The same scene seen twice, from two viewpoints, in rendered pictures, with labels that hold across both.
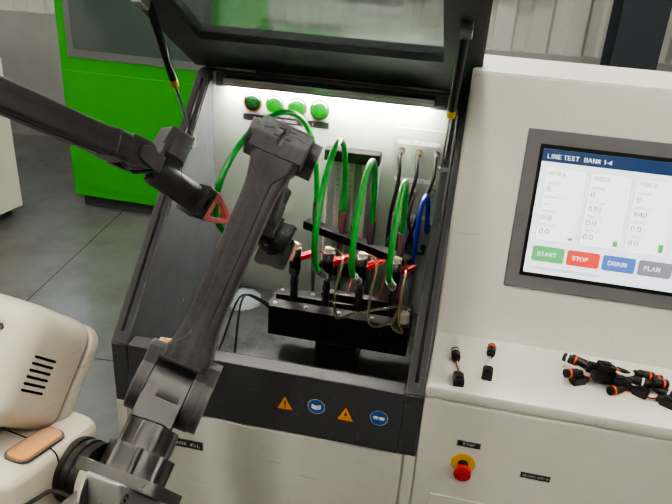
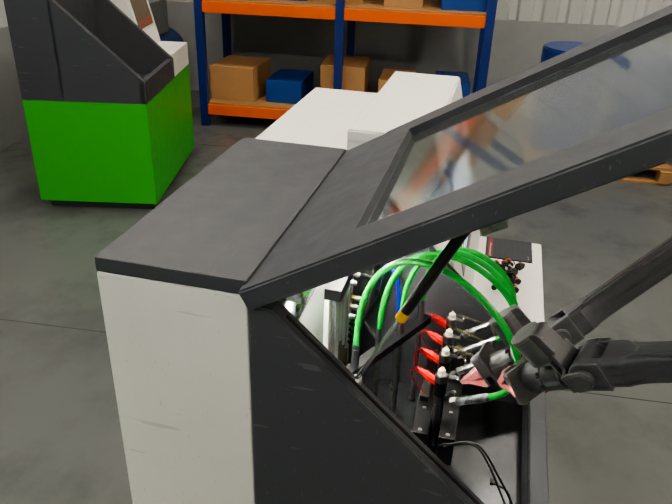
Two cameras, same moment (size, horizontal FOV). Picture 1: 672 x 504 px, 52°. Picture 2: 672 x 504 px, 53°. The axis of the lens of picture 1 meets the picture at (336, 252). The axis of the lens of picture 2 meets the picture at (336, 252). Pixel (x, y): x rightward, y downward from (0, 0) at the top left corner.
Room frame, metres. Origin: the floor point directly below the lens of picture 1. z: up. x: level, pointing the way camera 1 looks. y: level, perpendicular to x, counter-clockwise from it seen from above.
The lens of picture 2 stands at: (1.67, 1.32, 2.05)
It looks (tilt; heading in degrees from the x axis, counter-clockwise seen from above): 28 degrees down; 273
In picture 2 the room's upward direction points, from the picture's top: 2 degrees clockwise
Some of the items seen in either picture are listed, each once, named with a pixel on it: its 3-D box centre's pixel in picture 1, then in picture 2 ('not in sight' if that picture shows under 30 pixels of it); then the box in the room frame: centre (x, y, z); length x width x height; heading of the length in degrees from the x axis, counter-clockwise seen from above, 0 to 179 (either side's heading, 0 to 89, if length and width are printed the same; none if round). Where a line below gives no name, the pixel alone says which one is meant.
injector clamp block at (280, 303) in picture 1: (339, 331); (438, 412); (1.46, -0.02, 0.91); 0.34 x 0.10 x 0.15; 79
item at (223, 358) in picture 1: (263, 392); (532, 476); (1.24, 0.14, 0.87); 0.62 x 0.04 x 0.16; 79
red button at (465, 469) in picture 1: (462, 469); not in sight; (1.12, -0.29, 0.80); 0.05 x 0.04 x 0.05; 79
